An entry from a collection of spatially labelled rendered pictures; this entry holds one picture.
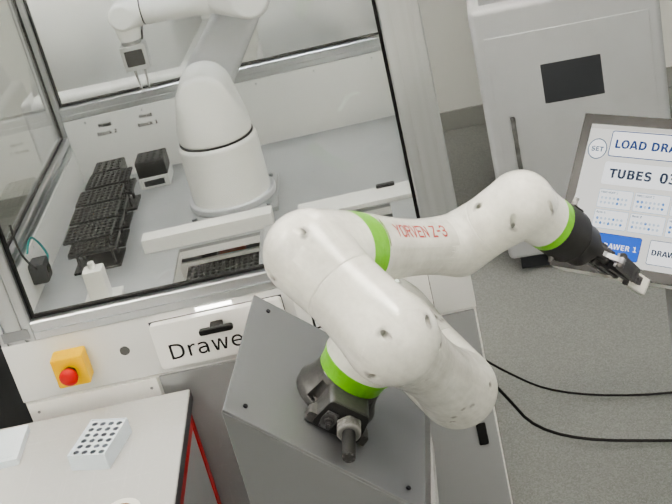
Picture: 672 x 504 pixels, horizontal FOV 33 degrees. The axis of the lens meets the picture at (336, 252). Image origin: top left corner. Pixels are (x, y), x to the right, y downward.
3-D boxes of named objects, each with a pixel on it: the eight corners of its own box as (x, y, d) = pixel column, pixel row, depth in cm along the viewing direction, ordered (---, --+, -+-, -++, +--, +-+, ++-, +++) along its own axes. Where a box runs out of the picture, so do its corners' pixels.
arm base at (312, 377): (372, 485, 185) (391, 460, 182) (291, 448, 181) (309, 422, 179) (370, 390, 208) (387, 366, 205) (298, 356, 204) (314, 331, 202)
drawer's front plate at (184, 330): (292, 342, 248) (280, 298, 244) (162, 370, 250) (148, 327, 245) (292, 338, 250) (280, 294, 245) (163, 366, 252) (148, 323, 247)
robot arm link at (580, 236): (517, 249, 192) (558, 260, 185) (545, 185, 193) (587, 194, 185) (538, 262, 195) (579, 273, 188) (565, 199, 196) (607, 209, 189)
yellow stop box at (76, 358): (91, 384, 247) (80, 356, 244) (59, 391, 247) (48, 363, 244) (94, 372, 252) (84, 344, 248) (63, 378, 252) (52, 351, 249)
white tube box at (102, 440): (109, 469, 231) (103, 454, 229) (72, 470, 233) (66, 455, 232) (132, 432, 241) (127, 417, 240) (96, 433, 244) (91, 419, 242)
